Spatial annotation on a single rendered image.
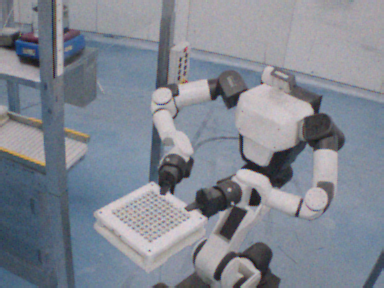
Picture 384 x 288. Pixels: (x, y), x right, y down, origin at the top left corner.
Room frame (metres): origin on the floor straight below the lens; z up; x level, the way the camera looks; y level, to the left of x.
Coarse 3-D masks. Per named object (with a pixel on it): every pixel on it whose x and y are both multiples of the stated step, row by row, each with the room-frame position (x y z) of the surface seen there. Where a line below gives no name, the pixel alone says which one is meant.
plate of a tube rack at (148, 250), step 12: (132, 192) 1.17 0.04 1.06; (144, 192) 1.18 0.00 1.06; (108, 204) 1.11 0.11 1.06; (120, 204) 1.11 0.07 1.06; (180, 204) 1.13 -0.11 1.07; (96, 216) 1.06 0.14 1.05; (108, 216) 1.05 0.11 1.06; (192, 216) 1.07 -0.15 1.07; (120, 228) 1.00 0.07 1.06; (156, 228) 1.01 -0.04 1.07; (180, 228) 1.02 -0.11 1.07; (192, 228) 1.02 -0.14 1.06; (132, 240) 0.96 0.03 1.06; (144, 240) 0.96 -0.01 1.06; (156, 240) 0.96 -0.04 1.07; (168, 240) 0.96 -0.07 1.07; (144, 252) 0.91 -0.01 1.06; (156, 252) 0.92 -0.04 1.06
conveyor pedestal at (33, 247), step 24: (0, 192) 1.67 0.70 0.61; (24, 192) 1.61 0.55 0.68; (0, 216) 1.69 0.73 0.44; (24, 216) 1.61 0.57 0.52; (48, 216) 1.61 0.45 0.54; (0, 240) 1.70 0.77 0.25; (24, 240) 1.63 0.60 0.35; (48, 240) 1.59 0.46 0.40; (0, 264) 1.73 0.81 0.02; (24, 264) 1.63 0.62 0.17; (48, 264) 1.57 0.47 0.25
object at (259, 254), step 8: (248, 248) 1.70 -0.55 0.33; (256, 248) 1.68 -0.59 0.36; (264, 248) 1.69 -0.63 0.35; (240, 256) 1.65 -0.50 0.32; (248, 256) 1.62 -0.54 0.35; (256, 256) 1.63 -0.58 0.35; (264, 256) 1.64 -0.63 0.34; (272, 256) 1.68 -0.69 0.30; (256, 264) 1.58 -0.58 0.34; (264, 264) 1.61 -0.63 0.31; (264, 272) 1.62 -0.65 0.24; (184, 280) 1.61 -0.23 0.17; (192, 280) 1.61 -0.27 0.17; (200, 280) 1.61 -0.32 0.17; (264, 280) 1.61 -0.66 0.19; (272, 280) 1.63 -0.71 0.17; (280, 280) 1.63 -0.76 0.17
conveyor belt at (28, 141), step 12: (12, 120) 1.90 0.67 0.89; (0, 132) 1.78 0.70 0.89; (12, 132) 1.78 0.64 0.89; (24, 132) 1.79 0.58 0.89; (36, 132) 1.80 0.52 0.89; (0, 144) 1.68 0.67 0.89; (12, 144) 1.68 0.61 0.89; (24, 144) 1.69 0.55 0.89; (36, 144) 1.69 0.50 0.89; (72, 144) 1.71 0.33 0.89; (84, 144) 1.72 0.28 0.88; (36, 156) 1.60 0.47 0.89; (72, 156) 1.62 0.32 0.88
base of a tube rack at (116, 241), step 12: (96, 228) 1.06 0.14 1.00; (108, 228) 1.05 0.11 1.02; (108, 240) 1.02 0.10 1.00; (120, 240) 1.00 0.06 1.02; (180, 240) 1.01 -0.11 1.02; (192, 240) 1.03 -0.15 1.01; (132, 252) 0.95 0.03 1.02; (168, 252) 0.96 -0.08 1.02; (144, 264) 0.91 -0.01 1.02; (156, 264) 0.92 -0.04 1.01
